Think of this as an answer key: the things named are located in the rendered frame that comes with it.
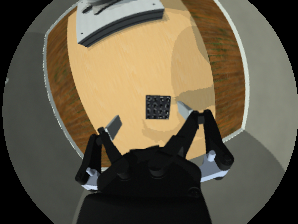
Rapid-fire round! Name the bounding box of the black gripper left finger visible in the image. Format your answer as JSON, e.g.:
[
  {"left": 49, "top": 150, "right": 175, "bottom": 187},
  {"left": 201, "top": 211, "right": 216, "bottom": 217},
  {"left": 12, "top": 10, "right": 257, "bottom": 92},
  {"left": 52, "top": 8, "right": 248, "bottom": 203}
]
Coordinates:
[{"left": 75, "top": 115, "right": 133, "bottom": 193}]

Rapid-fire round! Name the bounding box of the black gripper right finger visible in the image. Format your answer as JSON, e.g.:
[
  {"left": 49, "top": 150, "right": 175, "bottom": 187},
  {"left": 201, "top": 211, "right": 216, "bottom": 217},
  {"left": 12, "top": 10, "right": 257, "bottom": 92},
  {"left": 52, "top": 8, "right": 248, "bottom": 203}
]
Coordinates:
[{"left": 148, "top": 101, "right": 234, "bottom": 182}]

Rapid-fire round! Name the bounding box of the black knob box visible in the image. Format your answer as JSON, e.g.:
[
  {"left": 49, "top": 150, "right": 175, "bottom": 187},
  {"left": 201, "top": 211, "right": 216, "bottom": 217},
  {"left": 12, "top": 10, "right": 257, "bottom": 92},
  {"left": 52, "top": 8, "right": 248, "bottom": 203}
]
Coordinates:
[{"left": 145, "top": 95, "right": 171, "bottom": 120}]

